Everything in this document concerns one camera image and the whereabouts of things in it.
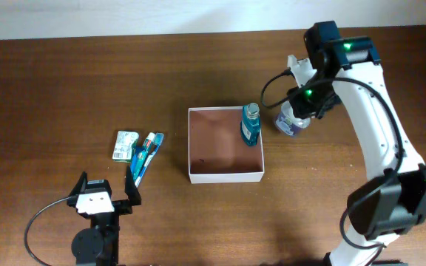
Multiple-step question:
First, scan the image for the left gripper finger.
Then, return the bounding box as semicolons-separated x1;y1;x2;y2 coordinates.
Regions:
69;171;87;197
124;166;141;206

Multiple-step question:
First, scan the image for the clear pump soap bottle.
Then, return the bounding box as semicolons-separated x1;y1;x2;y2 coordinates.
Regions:
274;101;311;137

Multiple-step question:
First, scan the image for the blue mouthwash bottle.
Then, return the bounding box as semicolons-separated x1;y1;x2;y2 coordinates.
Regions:
240;103;261;146

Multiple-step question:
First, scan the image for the blue disposable razor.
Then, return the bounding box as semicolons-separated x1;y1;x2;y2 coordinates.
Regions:
130;146;148;179

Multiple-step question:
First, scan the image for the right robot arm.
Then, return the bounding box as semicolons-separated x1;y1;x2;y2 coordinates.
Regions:
287;21;426;265

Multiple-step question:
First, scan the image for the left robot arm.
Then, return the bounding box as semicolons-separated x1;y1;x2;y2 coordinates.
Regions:
67;167;141;266

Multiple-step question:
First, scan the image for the small toothpaste tube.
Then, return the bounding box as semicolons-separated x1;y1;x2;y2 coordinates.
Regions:
134;132;156;186

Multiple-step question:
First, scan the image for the green white soap packet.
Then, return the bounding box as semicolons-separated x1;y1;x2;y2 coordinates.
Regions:
112;131;139;163

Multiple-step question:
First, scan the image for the blue white toothbrush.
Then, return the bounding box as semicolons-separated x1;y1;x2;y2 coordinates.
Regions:
137;132;164;187

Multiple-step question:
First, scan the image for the white square cardboard box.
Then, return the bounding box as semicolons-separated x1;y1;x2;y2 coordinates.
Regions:
188;106;265;184

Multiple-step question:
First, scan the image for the right black cable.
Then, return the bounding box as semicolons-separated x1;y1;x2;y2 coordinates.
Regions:
260;69;406;250

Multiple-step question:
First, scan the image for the black cable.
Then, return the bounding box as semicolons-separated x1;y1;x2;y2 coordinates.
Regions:
23;195;78;266
260;69;406;250

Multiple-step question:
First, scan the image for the left black cable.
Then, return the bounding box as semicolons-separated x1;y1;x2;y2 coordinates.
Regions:
23;195;78;266

